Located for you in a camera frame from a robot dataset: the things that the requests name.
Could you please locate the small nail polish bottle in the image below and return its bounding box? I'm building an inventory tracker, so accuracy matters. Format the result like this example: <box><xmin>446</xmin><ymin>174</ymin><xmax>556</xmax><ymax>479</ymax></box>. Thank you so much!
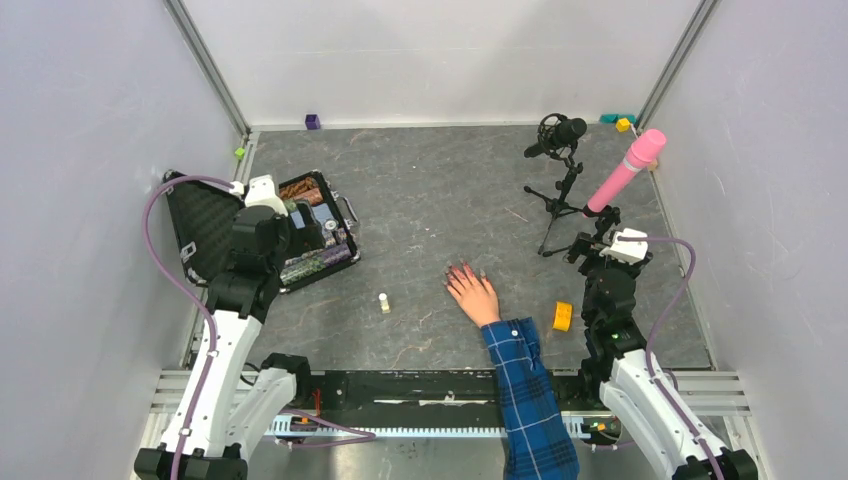
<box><xmin>378</xmin><ymin>293</ymin><xmax>391</xmax><ymax>313</ymax></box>

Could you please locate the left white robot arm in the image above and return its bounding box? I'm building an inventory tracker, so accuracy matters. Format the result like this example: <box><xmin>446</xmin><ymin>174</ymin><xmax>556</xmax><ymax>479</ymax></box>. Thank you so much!
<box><xmin>134</xmin><ymin>203</ymin><xmax>314</xmax><ymax>479</ymax></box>

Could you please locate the blue plaid sleeve forearm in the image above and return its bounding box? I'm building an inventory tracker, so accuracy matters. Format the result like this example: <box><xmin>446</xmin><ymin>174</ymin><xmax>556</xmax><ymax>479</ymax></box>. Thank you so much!
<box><xmin>481</xmin><ymin>318</ymin><xmax>580</xmax><ymax>479</ymax></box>

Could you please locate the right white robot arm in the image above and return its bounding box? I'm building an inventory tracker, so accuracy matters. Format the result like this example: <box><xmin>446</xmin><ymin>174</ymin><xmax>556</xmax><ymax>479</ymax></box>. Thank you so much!
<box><xmin>566</xmin><ymin>229</ymin><xmax>759</xmax><ymax>479</ymax></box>

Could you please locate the person hand with painted nails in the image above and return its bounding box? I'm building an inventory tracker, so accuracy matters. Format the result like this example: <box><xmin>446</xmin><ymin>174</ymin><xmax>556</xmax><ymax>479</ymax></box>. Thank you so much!
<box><xmin>445</xmin><ymin>263</ymin><xmax>501</xmax><ymax>328</ymax></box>

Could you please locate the black poker chip case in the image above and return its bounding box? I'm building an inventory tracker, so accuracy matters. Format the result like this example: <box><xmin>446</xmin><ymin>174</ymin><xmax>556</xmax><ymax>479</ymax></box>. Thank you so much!
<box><xmin>164</xmin><ymin>170</ymin><xmax>360</xmax><ymax>293</ymax></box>

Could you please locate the yellow block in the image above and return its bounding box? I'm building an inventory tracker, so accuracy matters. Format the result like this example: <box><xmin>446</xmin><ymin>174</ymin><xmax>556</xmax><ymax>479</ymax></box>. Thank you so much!
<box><xmin>552</xmin><ymin>301</ymin><xmax>573</xmax><ymax>332</ymax></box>

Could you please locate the black microphone on tripod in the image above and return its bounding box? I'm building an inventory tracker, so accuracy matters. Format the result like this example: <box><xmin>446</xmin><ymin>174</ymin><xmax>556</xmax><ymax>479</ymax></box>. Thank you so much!
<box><xmin>522</xmin><ymin>112</ymin><xmax>590</xmax><ymax>258</ymax></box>

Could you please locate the pink foam cylinder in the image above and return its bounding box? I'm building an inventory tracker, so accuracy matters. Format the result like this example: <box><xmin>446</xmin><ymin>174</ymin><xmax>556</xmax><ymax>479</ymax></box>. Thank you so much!
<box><xmin>582</xmin><ymin>129</ymin><xmax>667</xmax><ymax>217</ymax></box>

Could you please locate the purple cube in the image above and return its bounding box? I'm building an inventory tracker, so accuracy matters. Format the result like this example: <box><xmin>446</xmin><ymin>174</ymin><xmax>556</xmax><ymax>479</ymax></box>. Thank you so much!
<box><xmin>304</xmin><ymin>113</ymin><xmax>322</xmax><ymax>131</ymax></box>

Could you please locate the small yellow cube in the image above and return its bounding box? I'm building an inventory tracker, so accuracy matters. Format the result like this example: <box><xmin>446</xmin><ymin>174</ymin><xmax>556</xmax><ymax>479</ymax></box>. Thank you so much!
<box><xmin>615</xmin><ymin>117</ymin><xmax>631</xmax><ymax>132</ymax></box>

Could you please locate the teal block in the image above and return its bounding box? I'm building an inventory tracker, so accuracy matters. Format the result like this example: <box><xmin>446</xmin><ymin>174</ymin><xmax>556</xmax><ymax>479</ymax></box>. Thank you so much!
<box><xmin>599</xmin><ymin>113</ymin><xmax>637</xmax><ymax>124</ymax></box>

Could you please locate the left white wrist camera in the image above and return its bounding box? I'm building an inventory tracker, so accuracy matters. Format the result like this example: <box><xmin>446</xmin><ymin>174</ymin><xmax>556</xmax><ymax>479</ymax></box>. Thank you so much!
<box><xmin>244</xmin><ymin>174</ymin><xmax>289</xmax><ymax>216</ymax></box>

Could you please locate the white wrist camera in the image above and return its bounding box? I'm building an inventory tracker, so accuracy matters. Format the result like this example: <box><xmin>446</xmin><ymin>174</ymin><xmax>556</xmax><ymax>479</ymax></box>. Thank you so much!
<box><xmin>599</xmin><ymin>228</ymin><xmax>649</xmax><ymax>265</ymax></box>
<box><xmin>244</xmin><ymin>174</ymin><xmax>289</xmax><ymax>216</ymax></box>

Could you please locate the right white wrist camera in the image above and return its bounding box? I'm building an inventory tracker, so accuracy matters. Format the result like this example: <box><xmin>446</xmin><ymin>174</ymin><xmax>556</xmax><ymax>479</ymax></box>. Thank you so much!
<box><xmin>599</xmin><ymin>228</ymin><xmax>649</xmax><ymax>265</ymax></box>

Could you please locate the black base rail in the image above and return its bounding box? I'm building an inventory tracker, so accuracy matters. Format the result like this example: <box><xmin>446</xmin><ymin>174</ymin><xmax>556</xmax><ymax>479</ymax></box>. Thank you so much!
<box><xmin>245</xmin><ymin>368</ymin><xmax>624</xmax><ymax>432</ymax></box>

